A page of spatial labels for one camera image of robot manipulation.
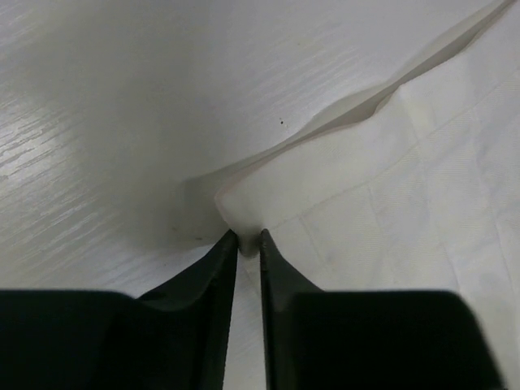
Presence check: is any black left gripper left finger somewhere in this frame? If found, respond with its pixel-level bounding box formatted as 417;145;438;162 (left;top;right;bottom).
1;232;238;389

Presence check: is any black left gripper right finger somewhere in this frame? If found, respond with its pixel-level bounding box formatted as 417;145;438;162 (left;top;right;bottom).
259;231;506;389

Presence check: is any white pleated skirt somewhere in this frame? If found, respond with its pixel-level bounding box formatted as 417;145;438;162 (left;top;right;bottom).
183;1;519;389

